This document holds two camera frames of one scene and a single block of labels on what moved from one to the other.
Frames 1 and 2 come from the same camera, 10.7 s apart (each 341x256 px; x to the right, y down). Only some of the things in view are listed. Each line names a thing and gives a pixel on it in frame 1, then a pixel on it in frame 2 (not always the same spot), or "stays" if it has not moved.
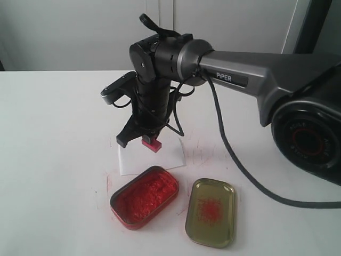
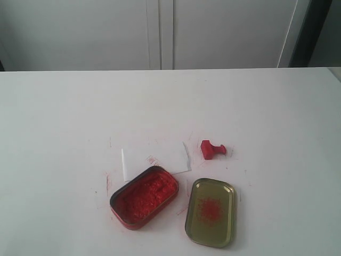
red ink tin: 143,197 stays
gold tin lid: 211,213 stays
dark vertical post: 316,14 stays
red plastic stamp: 154,145 to 209,150
